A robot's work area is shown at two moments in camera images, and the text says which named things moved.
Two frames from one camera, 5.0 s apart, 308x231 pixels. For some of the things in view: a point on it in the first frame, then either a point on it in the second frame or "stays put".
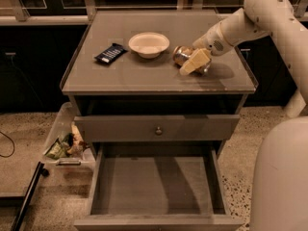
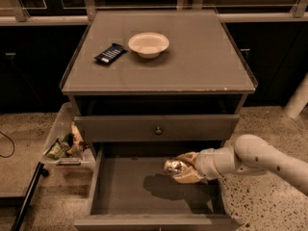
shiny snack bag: [181, 53] -> [174, 167]
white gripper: [212, 41] -> [206, 164]
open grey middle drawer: [159, 187] stays put
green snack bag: [57, 150] stays put
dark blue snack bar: [112, 53] stays put
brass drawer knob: [159, 131] stays put
